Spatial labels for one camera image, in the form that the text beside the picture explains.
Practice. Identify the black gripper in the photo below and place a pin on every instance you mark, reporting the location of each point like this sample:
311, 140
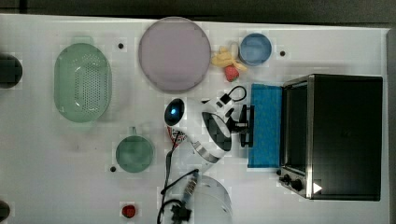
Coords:
238, 126

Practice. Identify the blue oven door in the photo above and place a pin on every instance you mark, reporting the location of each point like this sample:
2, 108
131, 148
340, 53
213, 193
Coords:
267, 102

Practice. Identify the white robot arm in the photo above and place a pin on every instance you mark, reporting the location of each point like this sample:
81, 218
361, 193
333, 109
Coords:
208, 126

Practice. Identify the black toaster oven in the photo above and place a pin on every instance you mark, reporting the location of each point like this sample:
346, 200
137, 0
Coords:
332, 137

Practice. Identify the red strawberry toy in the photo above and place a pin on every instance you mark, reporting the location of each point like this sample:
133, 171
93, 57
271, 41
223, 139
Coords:
231, 73

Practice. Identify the yellow banana peel toy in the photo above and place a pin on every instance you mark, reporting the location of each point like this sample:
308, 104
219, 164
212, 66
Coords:
224, 58

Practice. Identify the blue cup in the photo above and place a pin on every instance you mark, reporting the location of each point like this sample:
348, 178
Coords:
255, 49

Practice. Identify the lilac round plate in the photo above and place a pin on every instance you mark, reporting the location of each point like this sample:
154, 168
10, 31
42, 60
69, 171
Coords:
174, 54

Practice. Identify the green measuring cup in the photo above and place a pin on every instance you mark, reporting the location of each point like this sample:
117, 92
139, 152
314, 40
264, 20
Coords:
134, 153

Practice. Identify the green oval colander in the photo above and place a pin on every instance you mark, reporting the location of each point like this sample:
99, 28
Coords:
82, 81

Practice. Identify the black pot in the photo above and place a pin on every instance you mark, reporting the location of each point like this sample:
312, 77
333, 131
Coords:
10, 71

